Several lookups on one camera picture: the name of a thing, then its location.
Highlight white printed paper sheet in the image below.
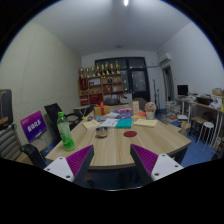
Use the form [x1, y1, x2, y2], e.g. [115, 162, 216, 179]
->
[99, 118, 120, 128]

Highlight green tea drink bottle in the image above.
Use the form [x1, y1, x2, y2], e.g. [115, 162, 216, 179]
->
[56, 111, 76, 152]

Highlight small orange card stand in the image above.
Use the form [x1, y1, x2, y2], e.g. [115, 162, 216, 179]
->
[131, 100, 141, 114]

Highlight orange booklet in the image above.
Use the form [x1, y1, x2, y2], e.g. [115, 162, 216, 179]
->
[131, 111, 148, 120]

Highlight black office chair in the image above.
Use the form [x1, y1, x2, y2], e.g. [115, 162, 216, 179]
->
[43, 102, 81, 141]

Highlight potted pink flowers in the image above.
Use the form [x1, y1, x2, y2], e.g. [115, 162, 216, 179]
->
[144, 101, 157, 120]

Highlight black computer monitor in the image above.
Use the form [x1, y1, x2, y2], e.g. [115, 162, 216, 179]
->
[176, 84, 189, 98]

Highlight wooden side desk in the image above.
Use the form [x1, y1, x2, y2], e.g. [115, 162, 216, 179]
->
[174, 97, 224, 148]

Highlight stack of books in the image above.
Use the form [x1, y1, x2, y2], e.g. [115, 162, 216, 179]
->
[165, 100, 183, 123]

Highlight yellow gift box red ribbon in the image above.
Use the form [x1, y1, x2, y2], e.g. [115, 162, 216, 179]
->
[93, 102, 112, 117]

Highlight white round stool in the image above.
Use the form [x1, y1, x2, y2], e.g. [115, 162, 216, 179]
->
[196, 121, 215, 144]

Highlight white wall air conditioner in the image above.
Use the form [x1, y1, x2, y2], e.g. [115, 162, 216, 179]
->
[157, 52, 172, 66]

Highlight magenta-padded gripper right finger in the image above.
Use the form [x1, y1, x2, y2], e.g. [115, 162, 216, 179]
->
[129, 143, 184, 185]

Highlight grey striped chair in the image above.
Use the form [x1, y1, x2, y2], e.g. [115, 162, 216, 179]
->
[0, 124, 48, 169]

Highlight wooden shelf unit with trophies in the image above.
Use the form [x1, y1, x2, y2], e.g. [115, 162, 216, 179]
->
[78, 60, 125, 106]

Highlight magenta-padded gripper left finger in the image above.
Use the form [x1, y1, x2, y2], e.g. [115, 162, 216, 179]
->
[43, 144, 95, 188]

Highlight teal book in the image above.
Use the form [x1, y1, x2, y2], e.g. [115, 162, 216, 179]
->
[115, 118, 133, 129]

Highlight small metal cup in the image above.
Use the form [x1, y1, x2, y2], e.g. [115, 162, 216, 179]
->
[95, 126, 111, 138]

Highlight black case with tan strap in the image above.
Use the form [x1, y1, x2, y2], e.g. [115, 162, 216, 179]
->
[0, 88, 14, 131]

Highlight beige book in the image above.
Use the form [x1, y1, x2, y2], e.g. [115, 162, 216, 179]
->
[81, 119, 102, 131]

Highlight flat round red coaster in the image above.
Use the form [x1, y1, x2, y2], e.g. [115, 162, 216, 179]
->
[123, 130, 138, 138]

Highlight blue colourful brochure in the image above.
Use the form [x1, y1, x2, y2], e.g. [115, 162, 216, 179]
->
[87, 115, 108, 122]

